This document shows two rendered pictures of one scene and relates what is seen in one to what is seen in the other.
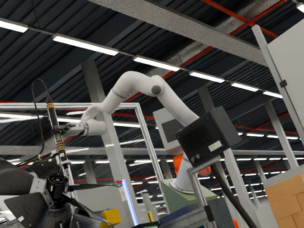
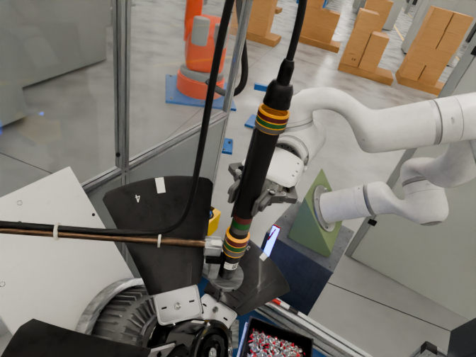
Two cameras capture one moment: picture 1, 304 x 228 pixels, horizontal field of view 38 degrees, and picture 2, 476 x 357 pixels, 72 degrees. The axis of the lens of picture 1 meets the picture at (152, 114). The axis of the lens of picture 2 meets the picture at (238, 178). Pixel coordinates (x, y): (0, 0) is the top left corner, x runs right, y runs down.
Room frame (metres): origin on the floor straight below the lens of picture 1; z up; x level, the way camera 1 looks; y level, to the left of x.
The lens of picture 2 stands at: (1.96, 0.73, 1.85)
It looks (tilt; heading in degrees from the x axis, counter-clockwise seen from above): 35 degrees down; 335
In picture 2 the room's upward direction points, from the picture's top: 14 degrees clockwise
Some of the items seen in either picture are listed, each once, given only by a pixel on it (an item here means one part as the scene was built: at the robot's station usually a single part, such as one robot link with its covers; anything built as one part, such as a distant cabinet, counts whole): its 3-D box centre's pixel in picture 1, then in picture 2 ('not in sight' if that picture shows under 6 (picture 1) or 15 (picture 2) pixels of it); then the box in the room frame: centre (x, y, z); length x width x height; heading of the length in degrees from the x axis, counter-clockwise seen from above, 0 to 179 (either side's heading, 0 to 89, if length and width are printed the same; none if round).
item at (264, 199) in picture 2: (61, 127); (270, 202); (2.32, 0.50, 1.52); 0.07 x 0.03 x 0.03; 134
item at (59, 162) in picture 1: (61, 156); (224, 261); (2.33, 0.54, 1.37); 0.09 x 0.07 x 0.10; 79
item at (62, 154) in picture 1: (56, 130); (248, 200); (2.33, 0.53, 1.52); 0.04 x 0.04 x 0.46
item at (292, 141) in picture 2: (82, 128); (287, 158); (2.45, 0.41, 1.52); 0.09 x 0.03 x 0.08; 44
